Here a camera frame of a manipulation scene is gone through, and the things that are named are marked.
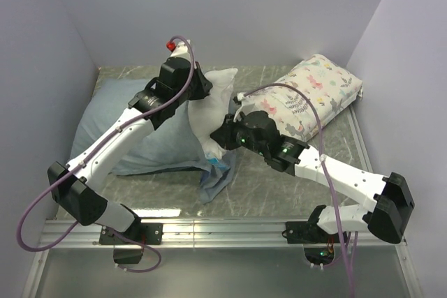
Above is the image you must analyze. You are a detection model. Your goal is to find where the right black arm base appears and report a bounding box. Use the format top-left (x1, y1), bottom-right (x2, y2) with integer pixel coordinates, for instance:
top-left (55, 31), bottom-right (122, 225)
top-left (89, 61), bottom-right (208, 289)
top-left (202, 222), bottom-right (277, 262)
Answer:
top-left (281, 221), bottom-right (341, 268)

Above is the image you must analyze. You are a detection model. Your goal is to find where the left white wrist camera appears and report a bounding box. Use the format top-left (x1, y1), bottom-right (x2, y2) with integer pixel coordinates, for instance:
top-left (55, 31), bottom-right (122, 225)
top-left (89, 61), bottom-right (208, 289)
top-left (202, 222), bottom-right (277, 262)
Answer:
top-left (166, 40), bottom-right (191, 61)

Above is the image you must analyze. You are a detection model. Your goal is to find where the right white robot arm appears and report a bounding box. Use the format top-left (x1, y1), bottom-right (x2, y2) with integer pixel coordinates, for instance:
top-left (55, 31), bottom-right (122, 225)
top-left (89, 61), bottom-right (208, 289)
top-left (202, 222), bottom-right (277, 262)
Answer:
top-left (211, 111), bottom-right (415, 244)

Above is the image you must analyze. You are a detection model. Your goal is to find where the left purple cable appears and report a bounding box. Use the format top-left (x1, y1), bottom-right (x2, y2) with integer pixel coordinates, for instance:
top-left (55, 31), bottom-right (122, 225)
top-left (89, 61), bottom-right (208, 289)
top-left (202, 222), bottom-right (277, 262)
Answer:
top-left (15, 34), bottom-right (195, 251)

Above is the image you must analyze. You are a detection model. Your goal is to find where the aluminium mounting rail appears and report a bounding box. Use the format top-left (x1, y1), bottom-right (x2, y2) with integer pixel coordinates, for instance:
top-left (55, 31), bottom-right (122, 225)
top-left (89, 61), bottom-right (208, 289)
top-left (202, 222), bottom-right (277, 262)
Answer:
top-left (38, 217), bottom-right (393, 250)

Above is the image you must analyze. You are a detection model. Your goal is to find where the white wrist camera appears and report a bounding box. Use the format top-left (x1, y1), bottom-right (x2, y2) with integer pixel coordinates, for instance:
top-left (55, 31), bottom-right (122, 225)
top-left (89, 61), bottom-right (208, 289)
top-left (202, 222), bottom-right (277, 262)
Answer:
top-left (166, 40), bottom-right (191, 61)
top-left (233, 92), bottom-right (254, 121)

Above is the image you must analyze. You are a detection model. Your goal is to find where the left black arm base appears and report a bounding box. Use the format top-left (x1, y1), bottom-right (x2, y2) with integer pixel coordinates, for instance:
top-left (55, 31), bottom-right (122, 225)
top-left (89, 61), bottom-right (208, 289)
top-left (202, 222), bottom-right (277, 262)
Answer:
top-left (98, 223), bottom-right (163, 271)

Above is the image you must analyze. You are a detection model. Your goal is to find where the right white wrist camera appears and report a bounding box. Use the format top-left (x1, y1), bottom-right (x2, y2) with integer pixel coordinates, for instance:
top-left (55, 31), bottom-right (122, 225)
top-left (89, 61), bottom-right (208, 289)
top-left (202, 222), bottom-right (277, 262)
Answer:
top-left (233, 92), bottom-right (254, 121)

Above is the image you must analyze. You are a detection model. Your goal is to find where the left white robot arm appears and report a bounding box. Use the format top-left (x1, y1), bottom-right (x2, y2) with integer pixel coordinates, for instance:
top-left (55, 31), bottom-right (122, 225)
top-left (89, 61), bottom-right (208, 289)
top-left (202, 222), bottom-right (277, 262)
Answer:
top-left (48, 57), bottom-right (212, 244)

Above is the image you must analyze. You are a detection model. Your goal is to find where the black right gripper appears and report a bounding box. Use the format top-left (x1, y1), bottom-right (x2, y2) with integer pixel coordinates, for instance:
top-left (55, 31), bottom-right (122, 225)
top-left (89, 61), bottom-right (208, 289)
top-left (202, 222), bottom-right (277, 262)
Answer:
top-left (211, 111), bottom-right (268, 156)

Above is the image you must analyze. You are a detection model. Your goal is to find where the white pillow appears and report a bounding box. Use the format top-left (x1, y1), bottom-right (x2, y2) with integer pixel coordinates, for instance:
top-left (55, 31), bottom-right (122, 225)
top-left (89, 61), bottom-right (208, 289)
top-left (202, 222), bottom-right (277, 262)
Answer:
top-left (188, 68), bottom-right (238, 162)

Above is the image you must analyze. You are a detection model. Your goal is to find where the floral patterned pillow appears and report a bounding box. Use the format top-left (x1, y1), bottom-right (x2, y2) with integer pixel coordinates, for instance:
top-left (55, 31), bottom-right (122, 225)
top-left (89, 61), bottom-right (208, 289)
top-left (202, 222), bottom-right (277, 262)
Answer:
top-left (245, 54), bottom-right (362, 142)

